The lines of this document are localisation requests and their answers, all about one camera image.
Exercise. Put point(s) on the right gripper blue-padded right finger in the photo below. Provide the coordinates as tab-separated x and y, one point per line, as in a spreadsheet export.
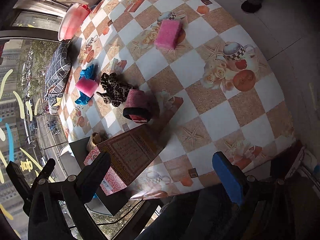
270	209

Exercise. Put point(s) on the patterned checkered tablecloth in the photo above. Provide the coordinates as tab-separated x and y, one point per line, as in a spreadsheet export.
214	91

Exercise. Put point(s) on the pink foam sponge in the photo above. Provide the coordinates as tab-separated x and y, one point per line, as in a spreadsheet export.
168	34
87	86

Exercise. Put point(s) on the pink plastic basin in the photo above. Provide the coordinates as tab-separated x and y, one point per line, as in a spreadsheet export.
72	21

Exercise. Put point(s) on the beige knitted item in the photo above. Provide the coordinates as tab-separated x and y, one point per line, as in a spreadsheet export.
95	139

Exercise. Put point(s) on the checked dark blue cushion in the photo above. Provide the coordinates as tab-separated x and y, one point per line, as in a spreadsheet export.
56	77

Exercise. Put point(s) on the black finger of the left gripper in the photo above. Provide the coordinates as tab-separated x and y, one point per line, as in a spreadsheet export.
24	190

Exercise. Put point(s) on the pink knitted sleeve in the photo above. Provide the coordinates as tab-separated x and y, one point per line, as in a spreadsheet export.
136	107

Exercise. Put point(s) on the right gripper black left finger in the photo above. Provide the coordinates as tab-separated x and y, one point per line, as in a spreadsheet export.
46	220

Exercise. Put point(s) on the leopard print scrunchie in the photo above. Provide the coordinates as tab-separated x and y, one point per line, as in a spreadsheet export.
115	90

